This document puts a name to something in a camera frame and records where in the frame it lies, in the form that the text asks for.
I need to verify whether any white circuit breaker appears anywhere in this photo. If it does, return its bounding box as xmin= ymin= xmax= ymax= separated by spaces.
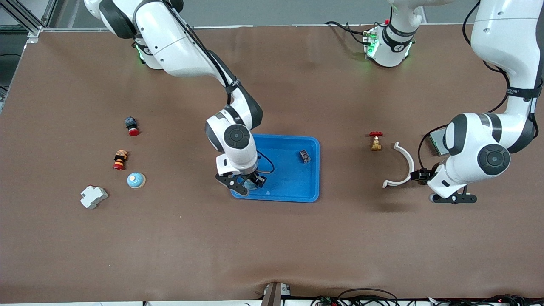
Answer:
xmin=80 ymin=185 xmax=109 ymax=210

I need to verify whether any tangled black cable bundle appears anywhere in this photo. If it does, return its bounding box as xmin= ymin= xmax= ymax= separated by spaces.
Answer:
xmin=429 ymin=294 xmax=544 ymax=306

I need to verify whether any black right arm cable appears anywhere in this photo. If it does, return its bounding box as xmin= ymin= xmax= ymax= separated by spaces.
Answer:
xmin=170 ymin=0 xmax=275 ymax=175

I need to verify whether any red pushbutton with orange base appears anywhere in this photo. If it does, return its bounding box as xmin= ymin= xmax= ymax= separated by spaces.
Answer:
xmin=112 ymin=150 xmax=129 ymax=171

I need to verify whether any silver metal module box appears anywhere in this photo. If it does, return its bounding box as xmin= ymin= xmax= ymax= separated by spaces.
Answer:
xmin=428 ymin=129 xmax=448 ymax=156

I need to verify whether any silver table edge strip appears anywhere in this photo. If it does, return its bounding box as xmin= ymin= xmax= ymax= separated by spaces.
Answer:
xmin=40 ymin=23 xmax=476 ymax=33

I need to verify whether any black looped cable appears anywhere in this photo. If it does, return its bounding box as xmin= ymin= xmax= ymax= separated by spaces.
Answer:
xmin=338 ymin=288 xmax=399 ymax=306

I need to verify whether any brown table mat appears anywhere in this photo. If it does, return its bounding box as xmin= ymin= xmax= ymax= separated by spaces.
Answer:
xmin=0 ymin=23 xmax=544 ymax=303

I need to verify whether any aluminium frame post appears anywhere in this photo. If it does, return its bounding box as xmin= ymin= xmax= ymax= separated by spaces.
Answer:
xmin=0 ymin=0 xmax=58 ymax=43

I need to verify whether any grey metal mounting bracket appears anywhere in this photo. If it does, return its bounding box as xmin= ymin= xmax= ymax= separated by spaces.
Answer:
xmin=261 ymin=282 xmax=292 ymax=306

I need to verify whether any red pushbutton with grey base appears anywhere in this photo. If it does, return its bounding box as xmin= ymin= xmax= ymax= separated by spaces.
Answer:
xmin=124 ymin=116 xmax=140 ymax=137

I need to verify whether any blue plastic tray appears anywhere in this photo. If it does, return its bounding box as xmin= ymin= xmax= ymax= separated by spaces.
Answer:
xmin=230 ymin=133 xmax=320 ymax=203

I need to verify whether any white curved plastic clamp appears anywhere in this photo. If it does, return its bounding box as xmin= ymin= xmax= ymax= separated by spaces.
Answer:
xmin=382 ymin=141 xmax=415 ymax=189

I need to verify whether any black left arm base cable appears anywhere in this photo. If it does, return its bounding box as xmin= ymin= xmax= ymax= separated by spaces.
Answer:
xmin=325 ymin=20 xmax=372 ymax=46

